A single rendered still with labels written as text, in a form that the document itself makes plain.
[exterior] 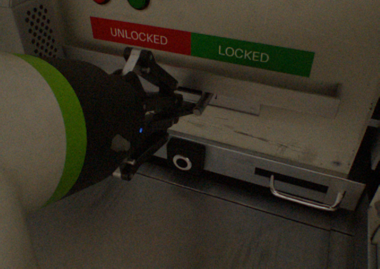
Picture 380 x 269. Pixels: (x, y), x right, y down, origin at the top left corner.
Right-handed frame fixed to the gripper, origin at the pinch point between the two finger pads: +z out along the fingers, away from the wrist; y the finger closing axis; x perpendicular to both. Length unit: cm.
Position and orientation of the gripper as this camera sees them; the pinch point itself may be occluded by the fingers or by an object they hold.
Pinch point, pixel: (176, 107)
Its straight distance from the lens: 45.1
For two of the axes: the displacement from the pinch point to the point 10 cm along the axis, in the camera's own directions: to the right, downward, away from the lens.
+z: 3.2, -1.0, 9.4
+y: -1.8, 9.7, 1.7
